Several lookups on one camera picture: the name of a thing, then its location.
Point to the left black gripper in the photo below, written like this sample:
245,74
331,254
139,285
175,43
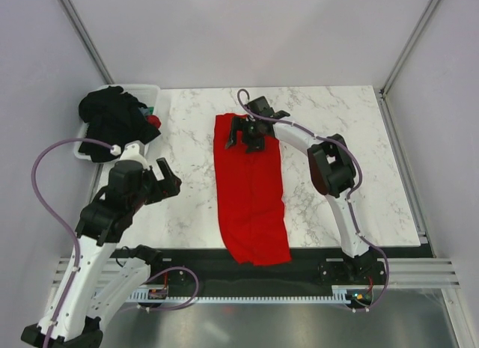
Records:
170,185

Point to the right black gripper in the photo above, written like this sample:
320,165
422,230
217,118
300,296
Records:
238,124

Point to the red t shirt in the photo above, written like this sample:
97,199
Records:
250,199

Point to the white plastic basket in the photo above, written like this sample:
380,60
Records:
123,101

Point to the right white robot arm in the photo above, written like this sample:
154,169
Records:
334,171

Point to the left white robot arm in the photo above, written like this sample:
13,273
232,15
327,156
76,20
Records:
78,317

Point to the red cloth in basket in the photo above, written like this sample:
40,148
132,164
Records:
154,121

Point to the black t shirt pile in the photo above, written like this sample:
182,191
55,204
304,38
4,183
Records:
108,127

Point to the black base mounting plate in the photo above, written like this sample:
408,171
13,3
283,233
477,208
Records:
311,270

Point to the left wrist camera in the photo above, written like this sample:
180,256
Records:
133,151

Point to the right aluminium frame post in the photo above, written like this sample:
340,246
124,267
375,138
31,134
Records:
412,41

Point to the aluminium frame post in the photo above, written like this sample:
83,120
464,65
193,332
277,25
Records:
81,31
412,41

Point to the white slotted cable duct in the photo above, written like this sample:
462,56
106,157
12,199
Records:
337,295

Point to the left aluminium frame post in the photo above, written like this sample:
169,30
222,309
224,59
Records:
81,31

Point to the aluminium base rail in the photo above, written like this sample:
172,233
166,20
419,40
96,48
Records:
403,273

